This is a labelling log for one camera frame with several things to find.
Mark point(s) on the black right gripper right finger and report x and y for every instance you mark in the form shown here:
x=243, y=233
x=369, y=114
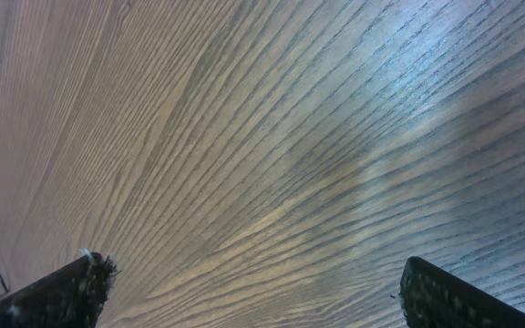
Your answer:
x=433, y=298

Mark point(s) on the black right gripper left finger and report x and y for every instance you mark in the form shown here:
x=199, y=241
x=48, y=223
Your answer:
x=71, y=297

